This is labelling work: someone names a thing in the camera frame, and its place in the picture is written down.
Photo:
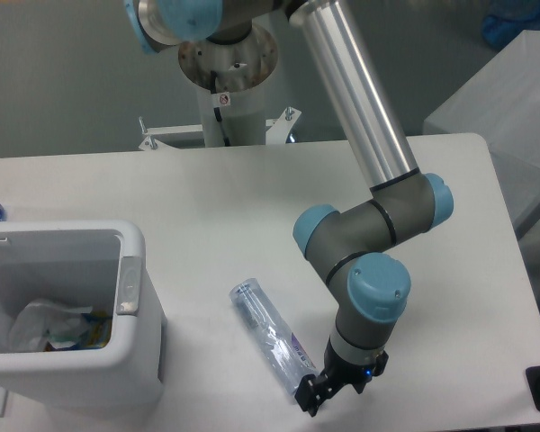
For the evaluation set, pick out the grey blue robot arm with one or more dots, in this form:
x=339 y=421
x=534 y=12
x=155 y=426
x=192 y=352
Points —
x=348 y=250

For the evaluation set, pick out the white plastic trash can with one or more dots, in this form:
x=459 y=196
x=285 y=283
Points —
x=98 y=263

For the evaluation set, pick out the blue plastic bag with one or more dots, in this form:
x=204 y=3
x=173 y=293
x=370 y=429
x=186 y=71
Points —
x=505 y=20

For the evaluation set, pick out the grey translucent storage box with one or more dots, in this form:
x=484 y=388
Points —
x=501 y=103

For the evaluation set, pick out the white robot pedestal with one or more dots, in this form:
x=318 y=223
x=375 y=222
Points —
x=229 y=71

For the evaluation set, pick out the blue yellow snack package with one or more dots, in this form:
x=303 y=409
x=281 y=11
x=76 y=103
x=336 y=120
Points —
x=96 y=330

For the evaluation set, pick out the white metal base frame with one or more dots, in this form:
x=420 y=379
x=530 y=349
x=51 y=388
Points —
x=277 y=131

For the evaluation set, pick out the clear plastic water bottle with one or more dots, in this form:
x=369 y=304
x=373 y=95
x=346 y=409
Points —
x=273 y=336

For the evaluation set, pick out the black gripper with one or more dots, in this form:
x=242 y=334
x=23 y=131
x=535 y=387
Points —
x=343 y=365

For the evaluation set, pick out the clear plastic wrapper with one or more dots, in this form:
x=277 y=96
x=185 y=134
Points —
x=43 y=322

